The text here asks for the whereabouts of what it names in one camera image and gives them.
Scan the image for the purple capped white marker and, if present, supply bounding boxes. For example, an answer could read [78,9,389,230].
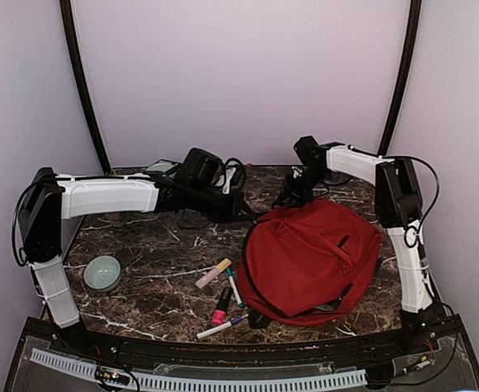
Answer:
[195,314,248,341]

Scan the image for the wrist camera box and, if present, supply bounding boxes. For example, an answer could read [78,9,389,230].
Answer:
[293,136,318,166]
[179,147,223,187]

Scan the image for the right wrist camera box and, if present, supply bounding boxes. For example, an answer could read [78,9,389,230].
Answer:
[293,136,318,166]

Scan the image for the pastel pink yellow highlighter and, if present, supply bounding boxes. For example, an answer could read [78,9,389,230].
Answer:
[196,258,232,289]

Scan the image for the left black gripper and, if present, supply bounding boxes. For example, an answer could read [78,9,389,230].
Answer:
[188,183,255,224]

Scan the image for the black pink highlighter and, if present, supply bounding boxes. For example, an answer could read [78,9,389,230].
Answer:
[211,287,233,326]

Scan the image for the black frame post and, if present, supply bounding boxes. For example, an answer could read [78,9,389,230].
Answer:
[377,0,423,156]
[59,0,112,174]

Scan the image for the white slotted cable duct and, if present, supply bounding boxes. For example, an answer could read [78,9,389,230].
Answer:
[29,349,367,392]

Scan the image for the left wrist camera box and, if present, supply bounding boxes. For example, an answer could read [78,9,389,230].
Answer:
[179,147,223,187]

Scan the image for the light green bowl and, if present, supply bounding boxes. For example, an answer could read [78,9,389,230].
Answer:
[144,159,178,173]
[83,256,122,292]

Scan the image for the red student backpack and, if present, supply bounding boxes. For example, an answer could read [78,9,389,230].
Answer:
[237,198,383,329]

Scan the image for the left black frame post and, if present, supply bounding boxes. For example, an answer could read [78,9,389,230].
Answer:
[59,0,112,174]

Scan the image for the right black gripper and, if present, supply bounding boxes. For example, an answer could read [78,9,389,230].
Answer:
[277,167,330,208]

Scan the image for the black front table rail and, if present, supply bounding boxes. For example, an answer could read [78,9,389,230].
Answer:
[22,318,464,368]

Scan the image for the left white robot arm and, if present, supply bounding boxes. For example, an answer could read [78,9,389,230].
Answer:
[11,160,249,356]

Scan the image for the teal capped white marker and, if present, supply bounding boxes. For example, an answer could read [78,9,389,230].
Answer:
[226,267,245,309]

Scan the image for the right black frame post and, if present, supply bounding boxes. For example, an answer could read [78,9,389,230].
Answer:
[377,0,423,156]

